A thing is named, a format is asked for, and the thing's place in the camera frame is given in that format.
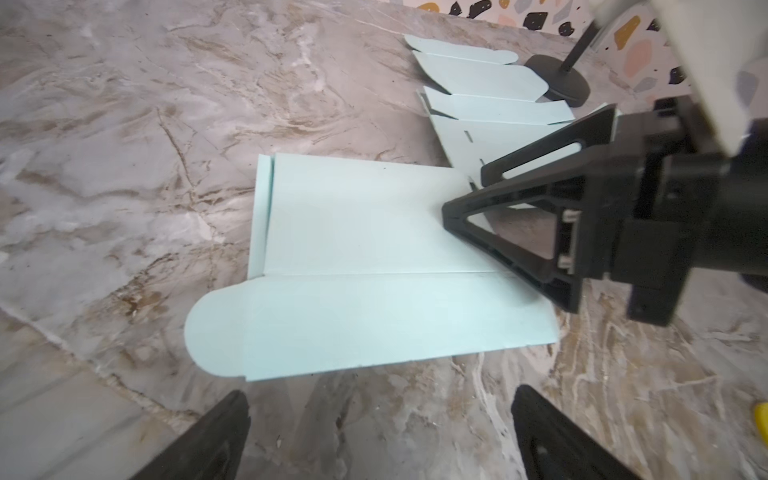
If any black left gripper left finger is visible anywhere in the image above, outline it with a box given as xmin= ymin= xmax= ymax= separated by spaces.
xmin=132 ymin=390 xmax=251 ymax=480

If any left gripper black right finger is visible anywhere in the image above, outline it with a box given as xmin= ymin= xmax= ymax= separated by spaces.
xmin=511 ymin=384 xmax=640 ymax=480

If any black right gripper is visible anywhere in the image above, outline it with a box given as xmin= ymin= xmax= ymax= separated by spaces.
xmin=441 ymin=95 xmax=733 ymax=328

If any mint paper box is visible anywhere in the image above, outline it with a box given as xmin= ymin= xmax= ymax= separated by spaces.
xmin=404 ymin=34 xmax=575 ymax=187
xmin=184 ymin=153 xmax=559 ymax=381

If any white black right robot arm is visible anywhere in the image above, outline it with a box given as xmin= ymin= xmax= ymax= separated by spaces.
xmin=442 ymin=96 xmax=767 ymax=326

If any flat mint paper box blank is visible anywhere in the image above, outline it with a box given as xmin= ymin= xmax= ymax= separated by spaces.
xmin=404 ymin=34 xmax=575 ymax=187

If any black microphone stand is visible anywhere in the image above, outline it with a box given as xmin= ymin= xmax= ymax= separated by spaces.
xmin=525 ymin=21 xmax=600 ymax=108

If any yellow round sticker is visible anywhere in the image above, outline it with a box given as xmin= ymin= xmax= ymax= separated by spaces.
xmin=753 ymin=401 xmax=768 ymax=446

